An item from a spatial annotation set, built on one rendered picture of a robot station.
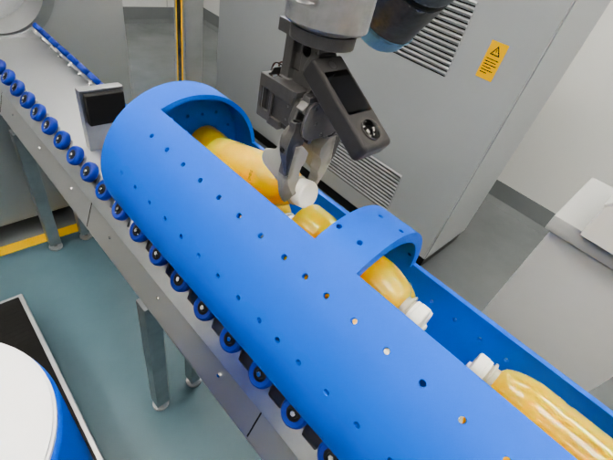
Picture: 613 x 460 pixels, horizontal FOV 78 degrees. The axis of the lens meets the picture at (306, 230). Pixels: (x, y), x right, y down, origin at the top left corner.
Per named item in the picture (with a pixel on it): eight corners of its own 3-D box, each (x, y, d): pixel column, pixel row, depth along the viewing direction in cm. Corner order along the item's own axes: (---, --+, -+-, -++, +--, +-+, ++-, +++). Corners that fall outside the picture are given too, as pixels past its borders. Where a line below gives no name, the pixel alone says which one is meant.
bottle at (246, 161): (242, 141, 66) (321, 170, 54) (232, 181, 67) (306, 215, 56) (207, 132, 60) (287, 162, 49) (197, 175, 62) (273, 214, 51)
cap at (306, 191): (310, 178, 54) (319, 182, 53) (302, 204, 55) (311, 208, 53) (292, 174, 51) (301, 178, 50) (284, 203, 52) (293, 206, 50)
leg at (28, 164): (60, 241, 189) (24, 126, 148) (65, 248, 186) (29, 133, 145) (46, 245, 185) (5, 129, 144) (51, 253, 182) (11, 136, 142)
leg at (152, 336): (163, 392, 145) (152, 289, 105) (171, 404, 143) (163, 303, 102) (150, 402, 142) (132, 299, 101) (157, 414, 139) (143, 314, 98)
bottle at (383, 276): (280, 250, 54) (381, 342, 46) (291, 212, 50) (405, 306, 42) (313, 235, 59) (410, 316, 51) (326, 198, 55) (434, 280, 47)
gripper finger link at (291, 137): (294, 167, 50) (316, 103, 45) (303, 174, 49) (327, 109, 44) (268, 171, 46) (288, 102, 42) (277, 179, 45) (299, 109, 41)
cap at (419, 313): (391, 328, 46) (403, 338, 45) (405, 307, 44) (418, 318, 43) (408, 313, 49) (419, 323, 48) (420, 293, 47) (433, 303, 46)
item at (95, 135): (125, 138, 103) (118, 81, 92) (132, 145, 101) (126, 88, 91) (86, 147, 96) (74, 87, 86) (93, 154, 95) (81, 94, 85)
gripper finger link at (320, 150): (300, 166, 58) (305, 112, 51) (327, 186, 56) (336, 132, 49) (285, 174, 57) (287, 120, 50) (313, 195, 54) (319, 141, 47)
